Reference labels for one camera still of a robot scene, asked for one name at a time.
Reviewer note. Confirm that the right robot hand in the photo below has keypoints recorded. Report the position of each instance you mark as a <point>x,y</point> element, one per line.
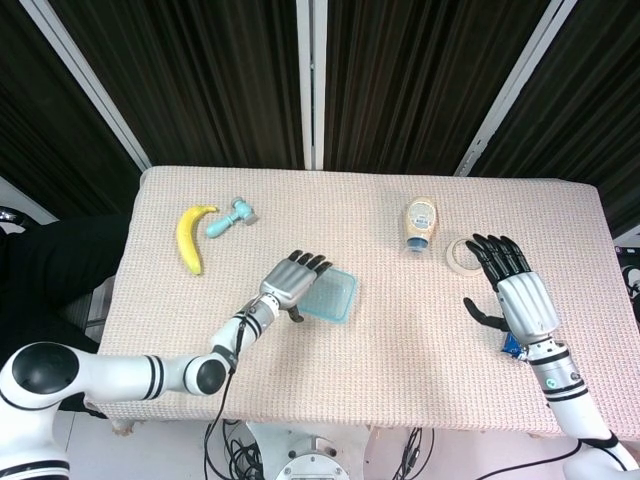
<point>525,305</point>

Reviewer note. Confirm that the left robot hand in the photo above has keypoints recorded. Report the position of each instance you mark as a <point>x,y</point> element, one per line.
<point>287,282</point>

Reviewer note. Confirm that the light blue plastic container lid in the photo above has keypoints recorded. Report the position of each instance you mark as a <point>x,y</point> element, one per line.
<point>330,295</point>

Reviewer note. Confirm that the clear plastic container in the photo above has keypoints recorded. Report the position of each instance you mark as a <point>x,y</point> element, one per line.
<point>325,318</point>

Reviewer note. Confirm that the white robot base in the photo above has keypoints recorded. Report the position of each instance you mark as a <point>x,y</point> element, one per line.
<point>312,465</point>

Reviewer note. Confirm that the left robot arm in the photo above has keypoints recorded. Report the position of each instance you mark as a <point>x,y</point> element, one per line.
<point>125,375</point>

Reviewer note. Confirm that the blue snack packet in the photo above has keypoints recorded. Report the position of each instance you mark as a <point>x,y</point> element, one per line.
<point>511,345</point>

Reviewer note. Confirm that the masking tape roll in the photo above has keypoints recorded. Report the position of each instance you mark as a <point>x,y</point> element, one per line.
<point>452,260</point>

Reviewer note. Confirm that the light blue toy hammer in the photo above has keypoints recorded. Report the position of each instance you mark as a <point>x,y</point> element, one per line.
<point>222,225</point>

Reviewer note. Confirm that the yellow banana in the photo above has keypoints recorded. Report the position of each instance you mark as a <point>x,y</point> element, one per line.
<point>186,240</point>

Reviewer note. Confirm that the pink waffle tablecloth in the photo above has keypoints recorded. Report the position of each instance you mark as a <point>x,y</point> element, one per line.
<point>400,325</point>

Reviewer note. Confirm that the mayonnaise squeeze bottle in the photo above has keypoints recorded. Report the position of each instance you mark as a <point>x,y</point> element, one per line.
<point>421,220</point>

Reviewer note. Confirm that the dark curtain panel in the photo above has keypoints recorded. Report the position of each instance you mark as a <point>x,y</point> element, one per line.
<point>45,125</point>
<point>590,100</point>
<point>200,75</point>
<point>415,75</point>

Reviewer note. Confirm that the person in black clothes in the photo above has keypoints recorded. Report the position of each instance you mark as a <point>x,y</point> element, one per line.
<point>60,260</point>

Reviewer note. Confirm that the white frame post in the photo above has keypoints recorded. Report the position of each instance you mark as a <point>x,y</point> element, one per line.
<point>311,85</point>
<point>90,85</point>
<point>510,95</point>

